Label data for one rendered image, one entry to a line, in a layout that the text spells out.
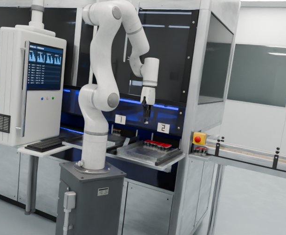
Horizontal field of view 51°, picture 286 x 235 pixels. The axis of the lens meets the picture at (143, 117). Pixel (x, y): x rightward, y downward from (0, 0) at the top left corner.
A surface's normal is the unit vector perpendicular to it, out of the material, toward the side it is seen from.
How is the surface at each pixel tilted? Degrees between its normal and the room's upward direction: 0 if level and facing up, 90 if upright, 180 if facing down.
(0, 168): 90
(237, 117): 90
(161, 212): 90
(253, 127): 90
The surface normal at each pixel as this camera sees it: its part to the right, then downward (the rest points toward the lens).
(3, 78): -0.35, 0.09
